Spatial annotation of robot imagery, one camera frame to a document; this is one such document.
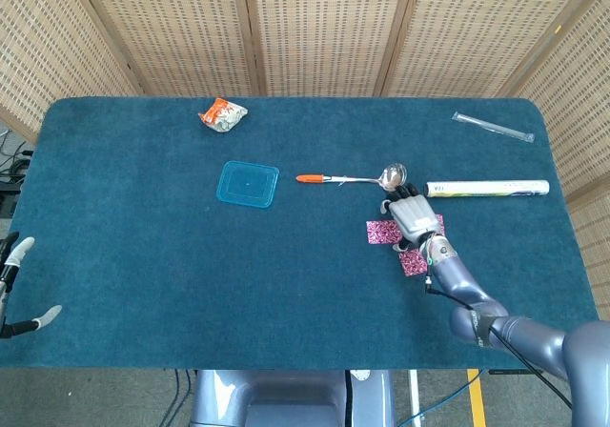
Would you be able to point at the woven rattan screen panel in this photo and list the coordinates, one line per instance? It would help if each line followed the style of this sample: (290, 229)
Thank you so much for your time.
(581, 88)
(476, 31)
(324, 31)
(47, 41)
(181, 31)

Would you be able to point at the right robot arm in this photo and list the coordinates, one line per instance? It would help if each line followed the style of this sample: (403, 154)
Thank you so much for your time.
(457, 284)

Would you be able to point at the blue carpet table cover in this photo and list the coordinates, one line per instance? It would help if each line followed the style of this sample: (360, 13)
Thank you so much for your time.
(190, 279)

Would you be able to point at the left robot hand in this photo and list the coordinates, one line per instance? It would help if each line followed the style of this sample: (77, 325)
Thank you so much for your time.
(5, 274)

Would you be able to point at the white green cling film roll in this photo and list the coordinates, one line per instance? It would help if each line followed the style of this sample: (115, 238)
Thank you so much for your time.
(486, 189)

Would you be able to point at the crumpled orange silver snack wrapper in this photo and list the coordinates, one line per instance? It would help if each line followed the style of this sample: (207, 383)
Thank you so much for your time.
(224, 117)

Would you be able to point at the black power strip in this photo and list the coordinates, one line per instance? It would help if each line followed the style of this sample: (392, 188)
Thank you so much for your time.
(7, 203)

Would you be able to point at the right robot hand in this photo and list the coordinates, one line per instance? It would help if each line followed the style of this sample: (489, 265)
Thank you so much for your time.
(414, 217)

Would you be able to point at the grey blue robot torso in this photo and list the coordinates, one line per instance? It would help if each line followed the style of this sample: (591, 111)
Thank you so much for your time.
(286, 398)

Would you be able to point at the clear plastic wrapped stick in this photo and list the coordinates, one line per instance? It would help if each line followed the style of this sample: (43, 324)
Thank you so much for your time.
(491, 127)

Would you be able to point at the pink patterned cloth square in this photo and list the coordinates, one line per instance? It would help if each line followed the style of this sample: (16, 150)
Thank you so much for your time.
(412, 264)

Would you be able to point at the yellow floor tape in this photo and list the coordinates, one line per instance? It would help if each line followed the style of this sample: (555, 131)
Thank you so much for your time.
(476, 398)

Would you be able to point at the blue plastic container lid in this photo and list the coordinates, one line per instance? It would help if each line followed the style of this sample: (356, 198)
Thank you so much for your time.
(248, 184)

